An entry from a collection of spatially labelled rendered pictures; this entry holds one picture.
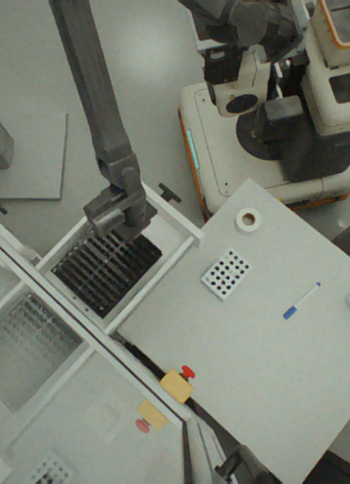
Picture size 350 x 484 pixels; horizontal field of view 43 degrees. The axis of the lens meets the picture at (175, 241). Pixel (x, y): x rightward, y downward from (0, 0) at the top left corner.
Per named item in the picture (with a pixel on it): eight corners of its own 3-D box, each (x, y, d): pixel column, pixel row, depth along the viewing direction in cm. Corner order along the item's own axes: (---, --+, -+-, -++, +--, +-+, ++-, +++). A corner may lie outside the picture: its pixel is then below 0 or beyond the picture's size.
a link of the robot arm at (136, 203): (151, 194, 89) (134, 174, 91) (124, 213, 87) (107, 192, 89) (150, 209, 96) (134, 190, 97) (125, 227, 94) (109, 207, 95)
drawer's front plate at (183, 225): (125, 180, 126) (120, 163, 115) (202, 245, 120) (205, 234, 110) (121, 183, 125) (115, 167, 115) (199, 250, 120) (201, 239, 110)
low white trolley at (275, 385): (223, 242, 205) (248, 176, 132) (332, 333, 194) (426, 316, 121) (138, 338, 194) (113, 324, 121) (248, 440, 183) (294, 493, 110)
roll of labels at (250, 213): (258, 235, 127) (260, 232, 123) (234, 233, 127) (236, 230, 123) (259, 213, 129) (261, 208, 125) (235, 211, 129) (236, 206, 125)
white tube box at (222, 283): (229, 250, 126) (230, 246, 122) (252, 268, 125) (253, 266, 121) (200, 281, 124) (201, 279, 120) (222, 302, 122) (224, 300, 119)
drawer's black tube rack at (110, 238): (114, 215, 121) (111, 207, 115) (163, 256, 118) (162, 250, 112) (57, 275, 117) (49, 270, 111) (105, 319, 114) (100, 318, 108)
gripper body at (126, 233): (106, 224, 100) (104, 210, 93) (138, 196, 104) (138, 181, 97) (127, 243, 99) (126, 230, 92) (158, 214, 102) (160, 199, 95)
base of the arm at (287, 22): (304, 39, 91) (288, -8, 94) (279, 27, 86) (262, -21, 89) (273, 65, 98) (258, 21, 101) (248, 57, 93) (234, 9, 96)
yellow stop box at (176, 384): (173, 365, 110) (173, 366, 103) (195, 386, 109) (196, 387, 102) (160, 381, 109) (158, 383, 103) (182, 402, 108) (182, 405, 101)
